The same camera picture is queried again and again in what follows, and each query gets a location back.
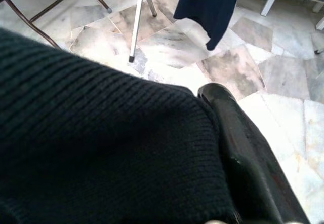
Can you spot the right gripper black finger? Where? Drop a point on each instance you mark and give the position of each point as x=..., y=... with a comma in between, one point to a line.
x=253, y=170

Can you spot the black polo shirt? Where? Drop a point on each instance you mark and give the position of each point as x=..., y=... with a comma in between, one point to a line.
x=101, y=132

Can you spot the dark polo shirt white print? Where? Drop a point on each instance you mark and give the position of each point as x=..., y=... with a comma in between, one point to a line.
x=207, y=3

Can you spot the silver metal clothes rack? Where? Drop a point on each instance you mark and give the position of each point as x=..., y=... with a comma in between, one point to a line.
x=136, y=26

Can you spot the pink marble folding table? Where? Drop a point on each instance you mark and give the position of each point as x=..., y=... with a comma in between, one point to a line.
x=54, y=3

